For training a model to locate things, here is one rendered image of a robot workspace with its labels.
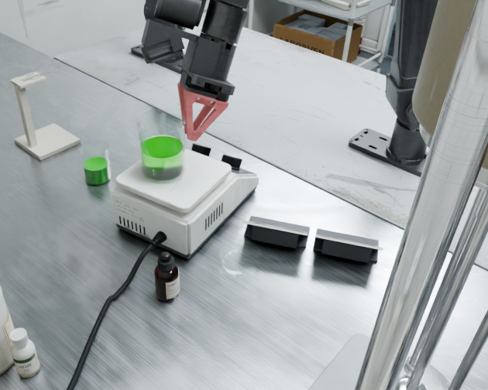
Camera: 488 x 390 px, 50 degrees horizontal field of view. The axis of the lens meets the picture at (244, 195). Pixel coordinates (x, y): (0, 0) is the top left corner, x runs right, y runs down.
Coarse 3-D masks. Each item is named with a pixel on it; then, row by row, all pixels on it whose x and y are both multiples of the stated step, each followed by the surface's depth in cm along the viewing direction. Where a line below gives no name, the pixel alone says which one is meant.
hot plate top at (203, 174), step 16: (192, 160) 75; (208, 160) 75; (128, 176) 71; (192, 176) 72; (208, 176) 72; (224, 176) 72; (144, 192) 68; (160, 192) 69; (176, 192) 69; (192, 192) 69; (208, 192) 70; (176, 208) 67; (192, 208) 67
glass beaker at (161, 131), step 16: (144, 112) 69; (160, 112) 70; (176, 112) 70; (144, 128) 70; (160, 128) 71; (176, 128) 71; (144, 144) 67; (160, 144) 66; (176, 144) 67; (144, 160) 69; (160, 160) 68; (176, 160) 69; (144, 176) 71; (160, 176) 69; (176, 176) 70
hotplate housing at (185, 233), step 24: (120, 192) 71; (216, 192) 72; (240, 192) 78; (120, 216) 73; (144, 216) 70; (168, 216) 68; (192, 216) 68; (216, 216) 73; (168, 240) 70; (192, 240) 69
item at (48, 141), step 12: (36, 72) 86; (24, 84) 83; (24, 96) 84; (24, 108) 85; (24, 120) 87; (36, 132) 94; (48, 132) 94; (60, 132) 94; (24, 144) 90; (36, 144) 90; (48, 144) 91; (60, 144) 91; (72, 144) 92; (36, 156) 88; (48, 156) 89
